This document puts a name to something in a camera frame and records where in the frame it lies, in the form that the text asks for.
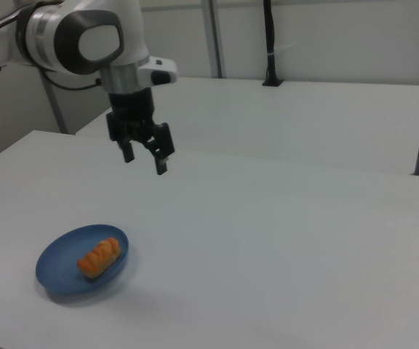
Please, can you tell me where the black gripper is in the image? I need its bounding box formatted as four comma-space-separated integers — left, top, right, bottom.
105, 88, 176, 177

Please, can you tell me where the orange bread roll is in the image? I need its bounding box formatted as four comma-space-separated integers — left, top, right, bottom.
76, 237, 121, 280

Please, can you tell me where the white side table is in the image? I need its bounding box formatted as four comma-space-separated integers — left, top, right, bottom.
75, 76, 419, 176

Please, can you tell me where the blue round plate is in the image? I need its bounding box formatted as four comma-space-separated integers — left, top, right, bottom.
35, 224, 129, 295

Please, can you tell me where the black pole with base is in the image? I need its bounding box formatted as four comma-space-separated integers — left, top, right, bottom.
261, 0, 285, 87

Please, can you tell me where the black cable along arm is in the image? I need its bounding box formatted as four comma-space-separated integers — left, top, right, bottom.
0, 7, 103, 92

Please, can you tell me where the thin grey partition post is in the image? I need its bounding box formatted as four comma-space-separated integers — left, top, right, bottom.
41, 71, 68, 135

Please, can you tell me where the wide grey partition post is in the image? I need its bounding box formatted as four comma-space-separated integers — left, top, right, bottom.
200, 0, 227, 79

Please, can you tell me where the white cable tie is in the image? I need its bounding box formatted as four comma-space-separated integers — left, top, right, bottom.
267, 43, 298, 57

